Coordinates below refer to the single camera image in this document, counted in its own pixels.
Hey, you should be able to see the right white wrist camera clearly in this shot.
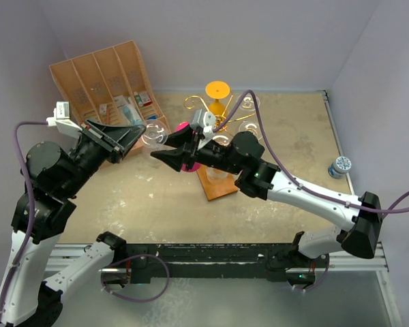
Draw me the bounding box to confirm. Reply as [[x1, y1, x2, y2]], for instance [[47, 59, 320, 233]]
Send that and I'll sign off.
[[190, 109, 216, 150]]

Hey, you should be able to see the pink plastic wine glass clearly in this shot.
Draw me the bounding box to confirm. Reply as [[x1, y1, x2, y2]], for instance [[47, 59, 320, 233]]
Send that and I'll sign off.
[[175, 121, 202, 174]]

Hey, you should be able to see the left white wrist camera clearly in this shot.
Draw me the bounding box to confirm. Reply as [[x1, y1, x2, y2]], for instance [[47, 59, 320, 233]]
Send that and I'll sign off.
[[46, 102, 82, 139]]

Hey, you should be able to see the peach plastic desk organizer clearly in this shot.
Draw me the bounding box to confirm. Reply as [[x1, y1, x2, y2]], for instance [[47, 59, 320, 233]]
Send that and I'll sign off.
[[48, 40, 171, 170]]

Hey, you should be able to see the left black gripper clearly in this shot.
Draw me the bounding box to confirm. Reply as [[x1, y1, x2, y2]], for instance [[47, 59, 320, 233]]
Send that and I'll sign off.
[[61, 117, 146, 196]]

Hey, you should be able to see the yellow plastic wine glass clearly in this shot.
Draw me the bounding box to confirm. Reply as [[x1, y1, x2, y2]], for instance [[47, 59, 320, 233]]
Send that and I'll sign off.
[[205, 80, 230, 116]]

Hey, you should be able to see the gold wire wine glass rack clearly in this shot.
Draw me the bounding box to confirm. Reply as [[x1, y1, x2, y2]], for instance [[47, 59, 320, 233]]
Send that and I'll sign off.
[[184, 94, 256, 201]]

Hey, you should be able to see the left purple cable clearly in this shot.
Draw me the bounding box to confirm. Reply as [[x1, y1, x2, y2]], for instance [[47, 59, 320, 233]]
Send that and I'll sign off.
[[0, 121, 55, 326]]

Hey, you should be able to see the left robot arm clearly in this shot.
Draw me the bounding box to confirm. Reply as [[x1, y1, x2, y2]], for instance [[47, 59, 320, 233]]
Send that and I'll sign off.
[[0, 118, 146, 326]]

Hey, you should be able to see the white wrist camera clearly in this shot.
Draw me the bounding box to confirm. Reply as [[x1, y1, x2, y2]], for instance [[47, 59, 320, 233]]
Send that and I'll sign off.
[[46, 102, 82, 139], [190, 109, 216, 150]]

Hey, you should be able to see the blue white tube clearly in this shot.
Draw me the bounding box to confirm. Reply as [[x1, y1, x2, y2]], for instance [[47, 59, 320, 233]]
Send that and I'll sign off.
[[122, 104, 143, 125]]

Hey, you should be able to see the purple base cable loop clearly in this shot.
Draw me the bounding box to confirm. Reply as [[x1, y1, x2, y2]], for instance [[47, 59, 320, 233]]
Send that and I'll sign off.
[[100, 254, 171, 303]]

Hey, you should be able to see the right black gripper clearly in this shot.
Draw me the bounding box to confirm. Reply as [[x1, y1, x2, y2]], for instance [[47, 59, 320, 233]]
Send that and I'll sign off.
[[151, 123, 243, 175]]

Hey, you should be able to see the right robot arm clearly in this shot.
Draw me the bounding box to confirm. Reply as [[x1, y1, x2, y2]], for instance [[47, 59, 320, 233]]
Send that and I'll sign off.
[[151, 127, 382, 266]]

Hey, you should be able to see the clear champagne flute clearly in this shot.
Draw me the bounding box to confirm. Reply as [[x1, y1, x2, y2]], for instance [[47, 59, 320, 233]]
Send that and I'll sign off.
[[235, 94, 256, 112]]

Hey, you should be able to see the clear wine glass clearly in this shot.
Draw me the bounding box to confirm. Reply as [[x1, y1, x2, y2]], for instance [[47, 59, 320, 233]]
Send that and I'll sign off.
[[141, 119, 170, 168], [206, 134, 232, 185], [239, 121, 262, 140]]

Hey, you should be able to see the small blue white jar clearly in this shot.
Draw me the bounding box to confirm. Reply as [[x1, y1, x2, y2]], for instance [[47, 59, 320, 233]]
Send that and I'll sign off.
[[328, 156, 352, 179]]

